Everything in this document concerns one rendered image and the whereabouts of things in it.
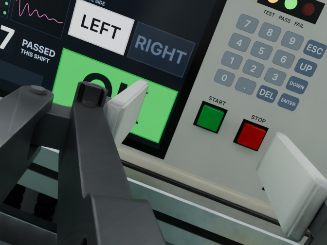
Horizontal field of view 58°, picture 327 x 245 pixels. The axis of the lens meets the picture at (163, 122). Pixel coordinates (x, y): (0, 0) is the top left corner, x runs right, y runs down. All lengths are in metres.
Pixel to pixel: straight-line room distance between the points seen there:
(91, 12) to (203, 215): 0.19
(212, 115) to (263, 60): 0.06
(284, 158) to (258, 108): 0.10
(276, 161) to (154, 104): 0.12
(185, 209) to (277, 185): 0.11
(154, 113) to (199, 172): 0.07
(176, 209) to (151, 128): 0.07
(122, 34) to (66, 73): 0.06
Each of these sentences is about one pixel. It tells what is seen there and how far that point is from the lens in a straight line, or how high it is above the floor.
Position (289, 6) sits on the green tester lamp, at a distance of 0.26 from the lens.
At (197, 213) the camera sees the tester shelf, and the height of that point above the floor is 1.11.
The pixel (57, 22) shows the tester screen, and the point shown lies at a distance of 0.28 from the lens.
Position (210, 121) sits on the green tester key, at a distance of 0.25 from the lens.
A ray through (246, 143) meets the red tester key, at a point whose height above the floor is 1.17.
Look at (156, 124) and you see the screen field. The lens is 0.26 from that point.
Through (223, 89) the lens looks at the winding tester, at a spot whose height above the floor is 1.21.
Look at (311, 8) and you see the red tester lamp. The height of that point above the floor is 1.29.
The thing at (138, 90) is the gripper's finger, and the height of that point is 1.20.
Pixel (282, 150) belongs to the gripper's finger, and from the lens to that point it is 0.18.
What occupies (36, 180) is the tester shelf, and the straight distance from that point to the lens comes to 0.28.
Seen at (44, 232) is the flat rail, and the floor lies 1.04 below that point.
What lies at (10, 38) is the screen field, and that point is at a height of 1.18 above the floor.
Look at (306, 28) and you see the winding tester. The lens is 0.26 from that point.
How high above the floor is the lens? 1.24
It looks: 16 degrees down
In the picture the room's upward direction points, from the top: 21 degrees clockwise
